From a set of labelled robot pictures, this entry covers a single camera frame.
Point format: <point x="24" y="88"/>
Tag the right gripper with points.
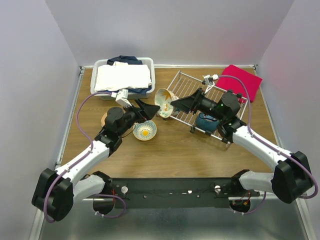
<point x="191" y="102"/>

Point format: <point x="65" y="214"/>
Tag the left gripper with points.
<point x="146" y="112"/>

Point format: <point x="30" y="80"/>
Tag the yellow dotted bowl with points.
<point x="145" y="131"/>

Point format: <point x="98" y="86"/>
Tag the white floral bowl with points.
<point x="163" y="98"/>

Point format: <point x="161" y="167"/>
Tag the blue glazed bowl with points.
<point x="206" y="122"/>

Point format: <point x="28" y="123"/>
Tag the peach speckled bowl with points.
<point x="102" y="121"/>

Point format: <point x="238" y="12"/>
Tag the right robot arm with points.
<point x="291" y="176"/>

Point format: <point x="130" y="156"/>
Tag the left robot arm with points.
<point x="57" y="190"/>

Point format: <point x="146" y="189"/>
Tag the white folded towel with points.
<point x="122" y="76"/>

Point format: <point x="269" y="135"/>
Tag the white plastic laundry basket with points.
<point x="122" y="93"/>

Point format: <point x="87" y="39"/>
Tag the dark blue clothing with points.
<point x="123" y="60"/>

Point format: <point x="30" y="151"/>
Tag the pink folded cloth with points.
<point x="250" y="81"/>

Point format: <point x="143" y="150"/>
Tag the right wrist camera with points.
<point x="209" y="81"/>

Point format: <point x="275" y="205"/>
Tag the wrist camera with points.
<point x="121" y="97"/>
<point x="209" y="81"/>

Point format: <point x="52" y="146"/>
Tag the silver wire dish rack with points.
<point x="184" y="85"/>

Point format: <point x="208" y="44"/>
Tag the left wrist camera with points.
<point x="121" y="97"/>

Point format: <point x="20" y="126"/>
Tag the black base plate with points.
<point x="170" y="193"/>

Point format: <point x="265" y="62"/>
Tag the aluminium frame rail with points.
<point x="39" y="215"/>

